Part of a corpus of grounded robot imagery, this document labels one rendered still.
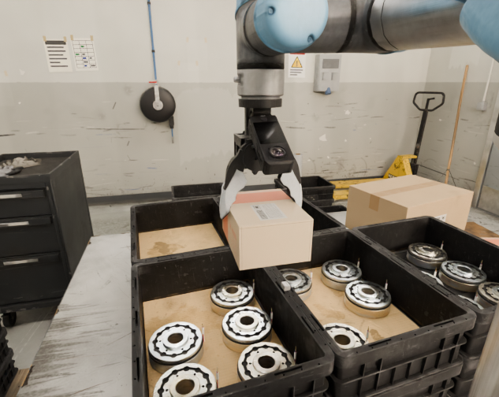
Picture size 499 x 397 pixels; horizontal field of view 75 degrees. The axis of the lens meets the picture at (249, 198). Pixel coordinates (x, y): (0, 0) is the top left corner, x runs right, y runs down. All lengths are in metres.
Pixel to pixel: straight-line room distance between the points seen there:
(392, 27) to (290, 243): 0.32
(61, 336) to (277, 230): 0.71
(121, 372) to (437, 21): 0.86
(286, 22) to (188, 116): 3.44
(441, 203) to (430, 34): 1.13
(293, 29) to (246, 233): 0.28
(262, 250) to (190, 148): 3.40
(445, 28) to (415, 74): 4.55
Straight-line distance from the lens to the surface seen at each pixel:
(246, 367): 0.64
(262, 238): 0.50
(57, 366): 0.97
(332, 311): 0.82
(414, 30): 0.40
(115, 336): 0.99
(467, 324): 0.74
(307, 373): 0.55
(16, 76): 4.04
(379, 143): 4.74
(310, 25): 0.41
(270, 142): 0.48
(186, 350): 0.68
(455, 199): 1.54
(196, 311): 0.80
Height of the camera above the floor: 1.33
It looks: 20 degrees down
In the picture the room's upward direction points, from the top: straight up
